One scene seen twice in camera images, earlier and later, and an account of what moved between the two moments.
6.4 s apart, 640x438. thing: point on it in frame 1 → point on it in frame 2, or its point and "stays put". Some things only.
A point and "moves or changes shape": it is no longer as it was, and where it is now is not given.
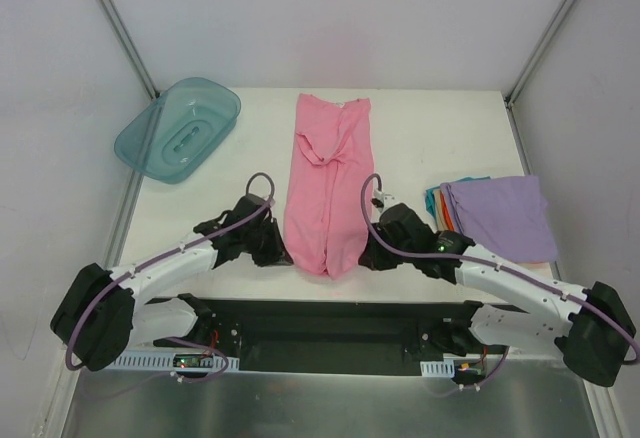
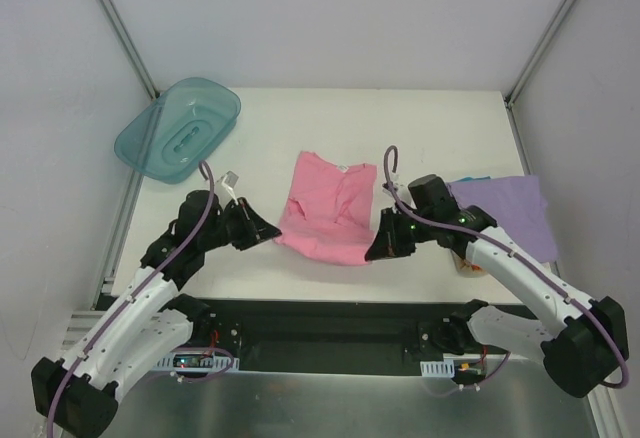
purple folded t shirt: [508, 215] stays put
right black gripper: [376, 246] → [396, 233]
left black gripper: [270, 242] → [248, 225]
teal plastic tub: [172, 135] stays put
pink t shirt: [330, 185] moves or changes shape
